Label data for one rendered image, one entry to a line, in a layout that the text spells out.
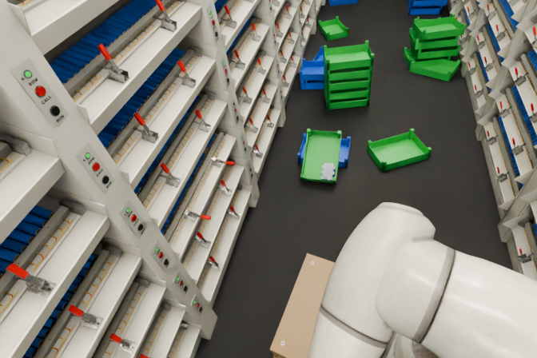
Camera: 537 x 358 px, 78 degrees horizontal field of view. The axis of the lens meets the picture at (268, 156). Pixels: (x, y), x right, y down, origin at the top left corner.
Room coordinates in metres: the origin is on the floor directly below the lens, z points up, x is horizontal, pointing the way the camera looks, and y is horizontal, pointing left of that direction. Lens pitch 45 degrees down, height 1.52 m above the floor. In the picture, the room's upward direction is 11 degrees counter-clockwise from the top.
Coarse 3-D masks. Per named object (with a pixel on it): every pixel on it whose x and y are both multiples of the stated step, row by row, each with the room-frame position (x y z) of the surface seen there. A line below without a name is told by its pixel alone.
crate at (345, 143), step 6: (348, 138) 1.48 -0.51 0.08; (342, 144) 1.51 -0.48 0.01; (348, 144) 1.48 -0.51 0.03; (300, 150) 1.49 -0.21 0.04; (342, 150) 1.46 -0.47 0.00; (348, 150) 1.40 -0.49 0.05; (300, 156) 1.42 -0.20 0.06; (342, 156) 1.41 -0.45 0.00; (300, 162) 1.41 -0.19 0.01; (342, 162) 1.32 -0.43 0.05
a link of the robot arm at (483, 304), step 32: (448, 288) 0.14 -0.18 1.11; (480, 288) 0.13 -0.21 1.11; (512, 288) 0.13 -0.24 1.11; (448, 320) 0.11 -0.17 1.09; (480, 320) 0.10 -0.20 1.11; (512, 320) 0.10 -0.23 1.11; (384, 352) 0.23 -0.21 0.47; (416, 352) 0.19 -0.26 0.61; (448, 352) 0.09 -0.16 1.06; (480, 352) 0.08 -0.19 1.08; (512, 352) 0.07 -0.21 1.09
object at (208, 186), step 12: (216, 132) 1.16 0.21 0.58; (228, 132) 1.16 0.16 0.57; (228, 144) 1.10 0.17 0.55; (216, 156) 1.03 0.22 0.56; (228, 156) 1.04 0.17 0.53; (216, 168) 0.97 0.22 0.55; (204, 180) 0.91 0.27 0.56; (216, 180) 0.91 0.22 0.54; (204, 192) 0.85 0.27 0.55; (192, 204) 0.80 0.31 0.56; (204, 204) 0.80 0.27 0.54; (168, 228) 0.70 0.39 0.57; (180, 228) 0.70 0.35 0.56; (192, 228) 0.70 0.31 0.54; (180, 240) 0.65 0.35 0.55; (180, 252) 0.61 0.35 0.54
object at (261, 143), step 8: (272, 104) 1.81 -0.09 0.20; (280, 104) 1.79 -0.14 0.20; (272, 112) 1.77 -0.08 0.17; (264, 120) 1.66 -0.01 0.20; (272, 120) 1.69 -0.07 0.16; (264, 128) 1.60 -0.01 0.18; (272, 128) 1.62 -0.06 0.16; (264, 136) 1.55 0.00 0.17; (256, 144) 1.48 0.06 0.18; (264, 144) 1.48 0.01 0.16; (256, 152) 1.40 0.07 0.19; (264, 152) 1.42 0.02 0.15; (256, 160) 1.36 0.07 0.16; (256, 168) 1.30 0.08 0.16; (256, 176) 1.23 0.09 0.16
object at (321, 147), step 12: (312, 132) 1.50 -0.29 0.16; (324, 132) 1.47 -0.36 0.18; (336, 132) 1.44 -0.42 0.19; (312, 144) 1.46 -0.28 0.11; (324, 144) 1.43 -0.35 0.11; (336, 144) 1.41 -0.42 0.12; (312, 156) 1.39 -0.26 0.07; (324, 156) 1.37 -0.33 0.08; (336, 156) 1.35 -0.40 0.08; (312, 168) 1.32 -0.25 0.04; (336, 168) 1.25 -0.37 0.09; (312, 180) 1.24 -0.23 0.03; (324, 180) 1.21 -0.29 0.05
